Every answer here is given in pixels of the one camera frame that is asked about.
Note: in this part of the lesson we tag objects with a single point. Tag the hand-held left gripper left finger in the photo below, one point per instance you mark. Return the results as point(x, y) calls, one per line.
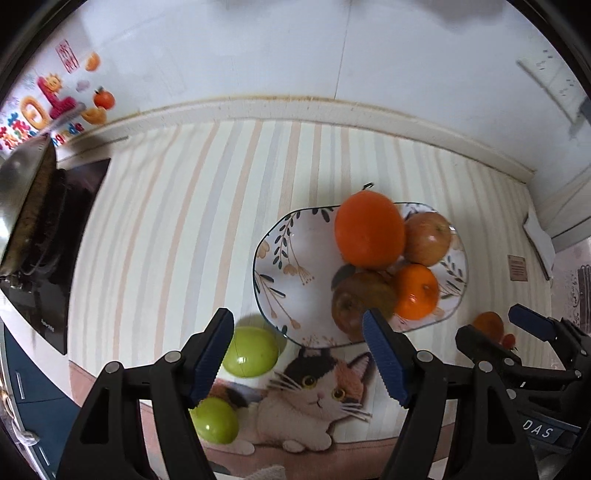
point(210, 357)

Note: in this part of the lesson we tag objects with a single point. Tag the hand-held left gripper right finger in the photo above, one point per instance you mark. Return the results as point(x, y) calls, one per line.
point(387, 362)

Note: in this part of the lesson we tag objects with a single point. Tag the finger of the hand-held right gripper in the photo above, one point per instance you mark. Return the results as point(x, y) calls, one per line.
point(535, 321)
point(480, 345)

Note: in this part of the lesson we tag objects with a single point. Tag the small tangerine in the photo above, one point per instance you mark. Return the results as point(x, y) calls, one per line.
point(488, 324)

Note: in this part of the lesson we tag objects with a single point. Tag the green apple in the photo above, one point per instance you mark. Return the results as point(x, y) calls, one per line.
point(251, 353)
point(216, 422)

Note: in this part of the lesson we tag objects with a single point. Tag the floral ceramic plate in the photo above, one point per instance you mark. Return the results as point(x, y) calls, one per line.
point(295, 258)

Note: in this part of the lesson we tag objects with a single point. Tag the small red fruit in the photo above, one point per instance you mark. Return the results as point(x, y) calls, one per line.
point(509, 340)

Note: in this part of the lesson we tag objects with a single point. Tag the brown label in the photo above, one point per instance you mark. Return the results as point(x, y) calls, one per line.
point(518, 267)

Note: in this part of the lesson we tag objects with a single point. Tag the brown pear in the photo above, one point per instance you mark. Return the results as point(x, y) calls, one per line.
point(358, 297)

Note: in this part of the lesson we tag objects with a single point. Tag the small orange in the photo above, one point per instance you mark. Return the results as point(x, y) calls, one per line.
point(415, 291)

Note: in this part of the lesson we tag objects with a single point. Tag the folded white cloth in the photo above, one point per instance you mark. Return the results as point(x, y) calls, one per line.
point(541, 240)

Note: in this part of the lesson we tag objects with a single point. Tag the red yellow apple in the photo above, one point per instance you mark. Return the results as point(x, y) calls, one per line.
point(429, 237)

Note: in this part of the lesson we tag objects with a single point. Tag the large orange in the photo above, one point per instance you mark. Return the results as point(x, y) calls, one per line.
point(369, 228)

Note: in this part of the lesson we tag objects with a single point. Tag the striped cat print mat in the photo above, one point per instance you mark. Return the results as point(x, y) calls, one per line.
point(175, 221)

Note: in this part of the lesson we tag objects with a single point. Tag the blue cabinet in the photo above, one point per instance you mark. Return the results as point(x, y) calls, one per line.
point(37, 392)

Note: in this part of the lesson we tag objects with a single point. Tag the black induction cooktop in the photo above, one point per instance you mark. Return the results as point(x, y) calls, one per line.
point(69, 240)

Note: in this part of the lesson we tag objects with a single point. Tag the metal wok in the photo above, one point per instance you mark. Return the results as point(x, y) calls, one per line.
point(18, 194)

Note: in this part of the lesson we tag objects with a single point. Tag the white wall socket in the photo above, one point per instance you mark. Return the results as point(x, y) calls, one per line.
point(554, 78)

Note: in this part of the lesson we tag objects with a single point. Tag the persimmon wall sticker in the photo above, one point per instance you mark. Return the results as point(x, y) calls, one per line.
point(104, 99)

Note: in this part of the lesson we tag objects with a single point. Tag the colourful letters wall sticker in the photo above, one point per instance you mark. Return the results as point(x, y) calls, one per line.
point(34, 113)

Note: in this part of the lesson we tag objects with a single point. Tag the orange slice wall sticker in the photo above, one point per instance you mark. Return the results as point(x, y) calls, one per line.
point(93, 62)

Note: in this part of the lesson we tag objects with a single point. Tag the red stamp wall sticker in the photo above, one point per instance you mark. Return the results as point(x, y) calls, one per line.
point(67, 56)

